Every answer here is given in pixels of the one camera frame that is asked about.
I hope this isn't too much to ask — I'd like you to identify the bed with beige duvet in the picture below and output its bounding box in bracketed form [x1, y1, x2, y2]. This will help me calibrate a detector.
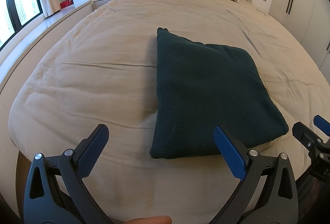
[8, 0, 330, 224]

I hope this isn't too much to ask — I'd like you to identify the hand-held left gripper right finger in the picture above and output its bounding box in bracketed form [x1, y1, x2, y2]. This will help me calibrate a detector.
[206, 126, 299, 224]

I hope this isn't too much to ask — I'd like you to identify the dark green knit sweater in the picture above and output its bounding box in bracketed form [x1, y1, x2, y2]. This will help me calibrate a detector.
[150, 27, 289, 160]

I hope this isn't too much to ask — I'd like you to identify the white nightstand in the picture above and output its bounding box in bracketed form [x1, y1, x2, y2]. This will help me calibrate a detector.
[92, 0, 119, 10]

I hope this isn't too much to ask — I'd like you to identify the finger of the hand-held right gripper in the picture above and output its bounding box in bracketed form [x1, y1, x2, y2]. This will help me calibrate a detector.
[314, 115, 330, 135]
[292, 121, 324, 149]

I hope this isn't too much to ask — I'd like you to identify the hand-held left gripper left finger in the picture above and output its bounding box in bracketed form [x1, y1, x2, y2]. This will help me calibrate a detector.
[23, 124, 114, 224]

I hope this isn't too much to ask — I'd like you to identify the white window bench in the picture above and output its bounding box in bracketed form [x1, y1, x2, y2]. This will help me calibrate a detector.
[0, 0, 93, 83]

